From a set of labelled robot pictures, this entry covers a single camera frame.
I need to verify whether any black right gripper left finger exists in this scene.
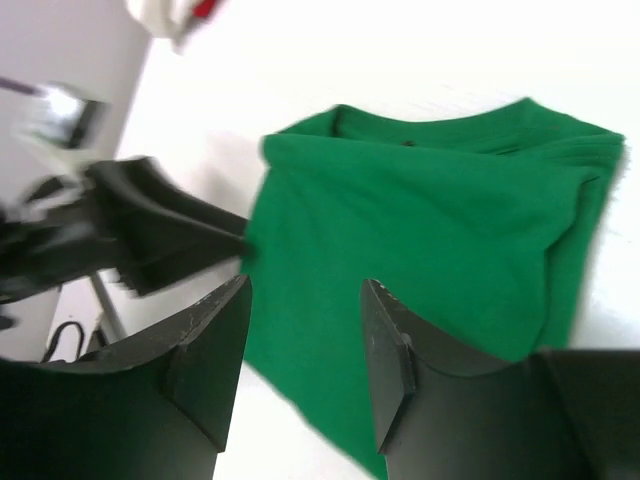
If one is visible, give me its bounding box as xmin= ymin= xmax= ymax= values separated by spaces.
xmin=1 ymin=275 xmax=252 ymax=479

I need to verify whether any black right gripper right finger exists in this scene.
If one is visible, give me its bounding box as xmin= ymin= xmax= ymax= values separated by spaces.
xmin=361 ymin=280 xmax=639 ymax=479

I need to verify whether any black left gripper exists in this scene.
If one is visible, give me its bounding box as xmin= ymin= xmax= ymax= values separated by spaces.
xmin=1 ymin=157 xmax=249 ymax=305

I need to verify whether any green t shirt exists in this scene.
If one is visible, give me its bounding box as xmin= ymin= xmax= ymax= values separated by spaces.
xmin=242 ymin=99 xmax=624 ymax=479

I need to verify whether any white t shirt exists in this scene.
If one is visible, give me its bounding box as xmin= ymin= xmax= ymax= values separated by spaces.
xmin=124 ymin=0 xmax=199 ymax=53

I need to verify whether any red t shirt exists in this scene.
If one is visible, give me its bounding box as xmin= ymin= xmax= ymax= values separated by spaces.
xmin=191 ymin=0 xmax=223 ymax=20

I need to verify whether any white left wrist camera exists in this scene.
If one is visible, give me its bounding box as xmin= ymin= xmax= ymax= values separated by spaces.
xmin=17 ymin=82 xmax=107 ymax=150

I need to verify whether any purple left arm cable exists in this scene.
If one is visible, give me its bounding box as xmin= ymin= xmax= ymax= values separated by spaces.
xmin=0 ymin=77 xmax=39 ymax=97

